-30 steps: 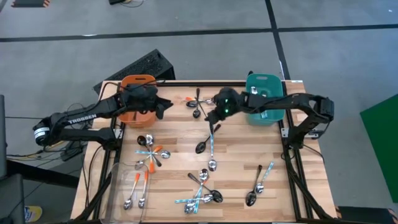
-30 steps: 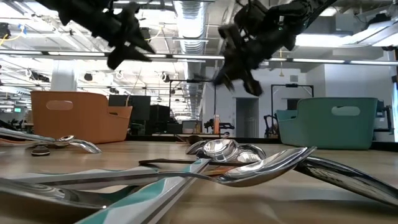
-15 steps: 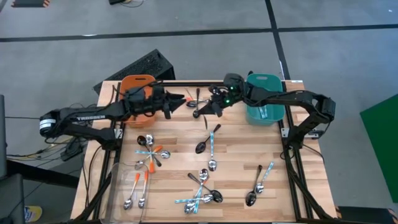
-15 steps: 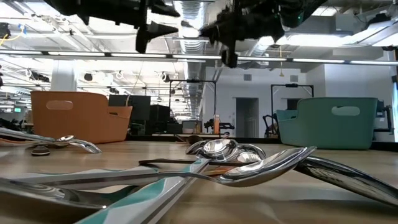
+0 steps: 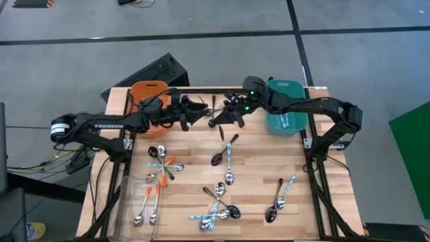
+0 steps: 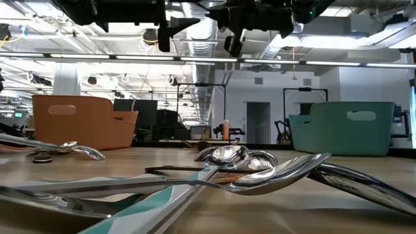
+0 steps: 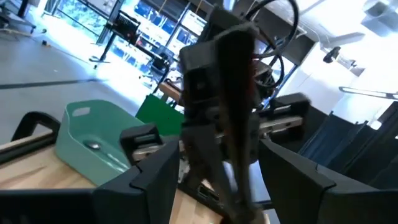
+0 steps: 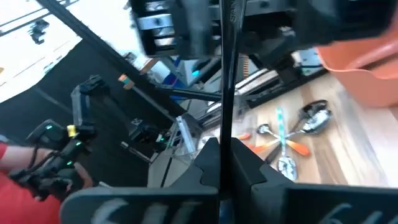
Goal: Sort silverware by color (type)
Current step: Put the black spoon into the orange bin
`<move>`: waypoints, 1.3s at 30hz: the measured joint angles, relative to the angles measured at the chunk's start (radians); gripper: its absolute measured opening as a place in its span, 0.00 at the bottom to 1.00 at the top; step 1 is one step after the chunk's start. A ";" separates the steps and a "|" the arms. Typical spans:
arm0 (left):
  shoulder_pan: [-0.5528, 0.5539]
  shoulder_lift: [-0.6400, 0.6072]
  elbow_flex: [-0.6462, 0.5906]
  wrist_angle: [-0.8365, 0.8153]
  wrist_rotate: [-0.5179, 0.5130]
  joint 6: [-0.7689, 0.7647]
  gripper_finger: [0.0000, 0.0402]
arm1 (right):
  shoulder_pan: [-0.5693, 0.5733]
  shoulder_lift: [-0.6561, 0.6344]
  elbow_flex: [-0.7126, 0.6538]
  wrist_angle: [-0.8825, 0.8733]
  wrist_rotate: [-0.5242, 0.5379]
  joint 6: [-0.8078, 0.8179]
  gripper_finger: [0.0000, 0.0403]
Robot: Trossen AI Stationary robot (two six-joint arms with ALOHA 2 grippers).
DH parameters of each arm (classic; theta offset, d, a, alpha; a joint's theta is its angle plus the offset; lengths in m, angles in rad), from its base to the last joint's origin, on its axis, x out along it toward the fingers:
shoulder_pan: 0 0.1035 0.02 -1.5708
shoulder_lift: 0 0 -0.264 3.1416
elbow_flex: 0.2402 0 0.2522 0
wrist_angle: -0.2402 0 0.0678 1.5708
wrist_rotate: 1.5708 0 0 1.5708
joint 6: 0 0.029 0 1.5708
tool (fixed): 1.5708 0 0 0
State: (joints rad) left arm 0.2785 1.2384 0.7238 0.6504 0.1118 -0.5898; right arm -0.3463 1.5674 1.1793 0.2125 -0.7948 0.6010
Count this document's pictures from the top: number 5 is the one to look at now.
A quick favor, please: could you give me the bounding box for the orange plastic bin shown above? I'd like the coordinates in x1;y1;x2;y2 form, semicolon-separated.
128;79;171;138

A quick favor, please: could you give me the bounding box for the teal plastic bin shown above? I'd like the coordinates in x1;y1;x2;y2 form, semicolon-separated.
265;79;309;137

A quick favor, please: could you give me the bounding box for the black orange-striped floor mat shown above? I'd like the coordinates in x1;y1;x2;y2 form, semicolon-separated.
12;0;54;9
364;222;430;242

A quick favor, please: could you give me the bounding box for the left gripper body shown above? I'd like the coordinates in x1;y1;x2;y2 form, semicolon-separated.
167;95;192;132

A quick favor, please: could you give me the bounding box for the black device with cables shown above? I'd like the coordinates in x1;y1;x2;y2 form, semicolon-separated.
117;0;156;9

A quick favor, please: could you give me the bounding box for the black floor power brick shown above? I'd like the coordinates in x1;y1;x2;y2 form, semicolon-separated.
65;151;91;175

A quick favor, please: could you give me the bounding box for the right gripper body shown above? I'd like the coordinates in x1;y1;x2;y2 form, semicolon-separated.
223;93;252;115

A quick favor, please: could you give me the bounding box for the clear plastic bin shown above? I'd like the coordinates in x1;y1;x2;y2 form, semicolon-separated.
107;173;164;242

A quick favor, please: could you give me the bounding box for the yellow snack bag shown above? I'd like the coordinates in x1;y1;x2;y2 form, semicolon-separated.
26;221;46;241

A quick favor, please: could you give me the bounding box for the dark grey cabinet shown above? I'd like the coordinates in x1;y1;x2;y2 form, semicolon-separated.
0;102;8;195

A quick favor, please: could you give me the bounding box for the black perforated crate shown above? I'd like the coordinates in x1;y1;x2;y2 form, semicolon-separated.
100;52;191;103

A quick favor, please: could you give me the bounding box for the black floor cable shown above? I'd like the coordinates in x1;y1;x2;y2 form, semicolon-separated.
5;125;51;130

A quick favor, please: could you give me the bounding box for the black floor beam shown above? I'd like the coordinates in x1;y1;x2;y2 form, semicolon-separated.
6;171;87;204

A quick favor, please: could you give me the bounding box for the green board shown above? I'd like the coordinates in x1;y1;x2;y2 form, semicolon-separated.
388;100;430;220

